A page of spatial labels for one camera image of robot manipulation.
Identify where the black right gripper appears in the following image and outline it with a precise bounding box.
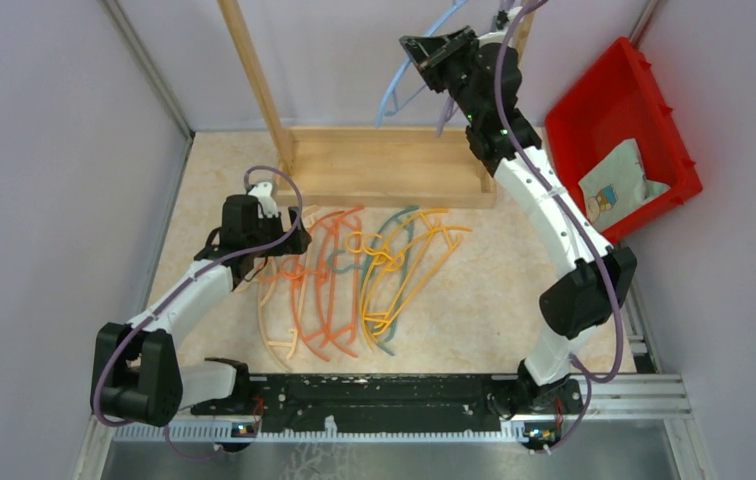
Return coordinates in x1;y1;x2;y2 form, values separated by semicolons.
400;26;482;124

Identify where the lilac plastic hanger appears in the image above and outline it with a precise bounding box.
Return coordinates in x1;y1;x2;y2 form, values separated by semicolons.
435;0;516;137

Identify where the light blue plastic hanger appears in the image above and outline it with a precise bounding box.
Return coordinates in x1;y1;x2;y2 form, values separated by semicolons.
373;0;468;128

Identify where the yellow plastic hanger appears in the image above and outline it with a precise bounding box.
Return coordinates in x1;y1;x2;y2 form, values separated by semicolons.
356;223;473;339
346;209;451;351

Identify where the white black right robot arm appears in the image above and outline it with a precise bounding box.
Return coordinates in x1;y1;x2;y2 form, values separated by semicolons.
400;27;637;414

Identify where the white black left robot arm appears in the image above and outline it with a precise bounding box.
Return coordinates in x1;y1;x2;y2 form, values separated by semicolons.
90;167;311;427

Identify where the orange plastic hanger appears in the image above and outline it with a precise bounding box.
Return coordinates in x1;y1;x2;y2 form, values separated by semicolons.
257;208;356;373
291;206;363;363

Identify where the beige plastic hanger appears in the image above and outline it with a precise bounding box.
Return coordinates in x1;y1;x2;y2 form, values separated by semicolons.
236;255;301;373

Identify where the wooden hanger rack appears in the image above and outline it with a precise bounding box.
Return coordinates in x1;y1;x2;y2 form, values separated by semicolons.
217;0;541;211

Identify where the teal plastic hanger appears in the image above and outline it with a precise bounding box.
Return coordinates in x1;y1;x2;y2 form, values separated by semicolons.
326;206;420;356

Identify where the red plastic bin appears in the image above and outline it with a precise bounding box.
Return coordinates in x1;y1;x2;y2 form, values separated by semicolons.
545;37;702;243

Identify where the printed cloth in bin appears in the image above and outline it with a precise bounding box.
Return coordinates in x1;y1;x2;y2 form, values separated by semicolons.
578;138;670;232

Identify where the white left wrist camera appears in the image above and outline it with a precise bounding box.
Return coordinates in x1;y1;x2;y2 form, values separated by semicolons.
246;181;280;218

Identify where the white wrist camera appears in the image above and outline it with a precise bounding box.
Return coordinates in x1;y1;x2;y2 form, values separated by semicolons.
491;5;523;33
246;181;280;218

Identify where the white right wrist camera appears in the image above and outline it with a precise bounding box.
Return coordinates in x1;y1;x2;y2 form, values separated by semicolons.
491;5;523;33

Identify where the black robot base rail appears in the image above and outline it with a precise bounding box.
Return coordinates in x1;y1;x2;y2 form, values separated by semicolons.
112;372;585;454

